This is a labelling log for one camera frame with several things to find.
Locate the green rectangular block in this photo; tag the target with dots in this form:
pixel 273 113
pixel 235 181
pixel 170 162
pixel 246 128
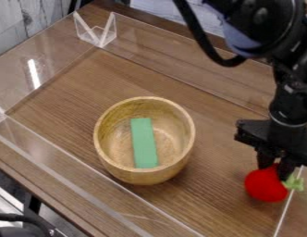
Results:
pixel 143 143

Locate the black table leg frame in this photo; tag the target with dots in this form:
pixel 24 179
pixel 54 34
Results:
pixel 32 210

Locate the wooden bowl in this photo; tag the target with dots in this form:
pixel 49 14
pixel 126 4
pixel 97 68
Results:
pixel 175 135

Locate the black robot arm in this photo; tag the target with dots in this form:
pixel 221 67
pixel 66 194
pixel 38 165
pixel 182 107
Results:
pixel 269 29

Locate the clear acrylic corner bracket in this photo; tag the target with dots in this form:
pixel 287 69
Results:
pixel 96 35

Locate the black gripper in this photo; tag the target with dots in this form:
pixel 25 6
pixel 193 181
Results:
pixel 274 141

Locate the red plush strawberry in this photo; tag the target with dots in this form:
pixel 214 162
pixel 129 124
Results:
pixel 266 187

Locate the clear acrylic enclosure wall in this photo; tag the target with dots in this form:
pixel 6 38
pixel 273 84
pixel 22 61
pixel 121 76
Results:
pixel 60 83

